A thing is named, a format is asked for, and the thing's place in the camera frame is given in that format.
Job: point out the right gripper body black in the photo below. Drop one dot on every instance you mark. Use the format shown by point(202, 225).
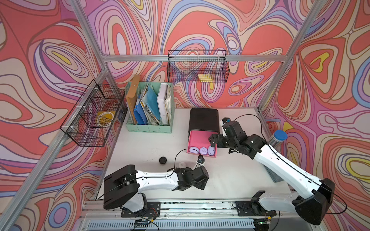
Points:
point(223, 142)

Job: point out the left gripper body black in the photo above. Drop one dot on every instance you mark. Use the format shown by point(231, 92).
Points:
point(201, 185)

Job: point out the purple oval earphone case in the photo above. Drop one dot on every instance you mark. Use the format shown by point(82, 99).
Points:
point(194, 150)

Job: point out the black drawer cabinet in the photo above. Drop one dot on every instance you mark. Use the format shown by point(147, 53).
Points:
point(204, 119)

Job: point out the black round earphone case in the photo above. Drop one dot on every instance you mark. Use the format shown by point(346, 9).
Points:
point(163, 160)

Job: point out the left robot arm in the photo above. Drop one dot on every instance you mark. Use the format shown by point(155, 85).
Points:
point(126, 186)

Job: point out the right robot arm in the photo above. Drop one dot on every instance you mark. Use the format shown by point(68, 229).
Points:
point(312, 197)

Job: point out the green file organizer box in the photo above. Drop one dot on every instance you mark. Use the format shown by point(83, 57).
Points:
point(153, 128)

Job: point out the blue capped clear tube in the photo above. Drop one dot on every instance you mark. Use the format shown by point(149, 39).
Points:
point(277, 138)

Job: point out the grey eraser block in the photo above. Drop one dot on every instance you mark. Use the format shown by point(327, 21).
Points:
point(274, 177)

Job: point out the yellow sticky note pad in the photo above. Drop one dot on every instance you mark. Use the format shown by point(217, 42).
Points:
point(204, 78)

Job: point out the white binder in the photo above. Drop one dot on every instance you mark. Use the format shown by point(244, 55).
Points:
point(161, 103)

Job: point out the teal plastic folder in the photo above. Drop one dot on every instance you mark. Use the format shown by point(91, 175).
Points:
point(150, 100)

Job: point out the blue folder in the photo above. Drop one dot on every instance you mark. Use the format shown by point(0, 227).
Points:
point(140, 115)

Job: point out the brown cardboard folder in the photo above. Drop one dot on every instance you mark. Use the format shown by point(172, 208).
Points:
point(131, 95)

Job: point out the yellow tape roll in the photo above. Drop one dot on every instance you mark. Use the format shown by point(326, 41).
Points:
point(104, 118)

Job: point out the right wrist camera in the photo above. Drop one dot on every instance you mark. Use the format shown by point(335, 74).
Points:
point(226, 122)

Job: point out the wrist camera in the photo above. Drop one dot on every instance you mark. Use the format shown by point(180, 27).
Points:
point(200, 161)
point(226, 122)

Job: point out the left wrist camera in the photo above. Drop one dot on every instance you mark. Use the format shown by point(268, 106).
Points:
point(200, 161)

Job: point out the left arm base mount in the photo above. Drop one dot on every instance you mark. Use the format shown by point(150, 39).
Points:
point(151, 210)

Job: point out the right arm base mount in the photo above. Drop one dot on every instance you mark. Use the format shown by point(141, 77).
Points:
point(250, 209)

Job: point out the black wire basket back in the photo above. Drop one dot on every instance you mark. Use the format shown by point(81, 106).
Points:
point(185, 65)

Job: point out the black wire basket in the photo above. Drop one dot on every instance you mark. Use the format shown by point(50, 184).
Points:
point(185, 65)
point(80, 125)

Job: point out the black wire basket left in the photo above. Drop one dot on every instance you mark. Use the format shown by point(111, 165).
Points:
point(80, 125)

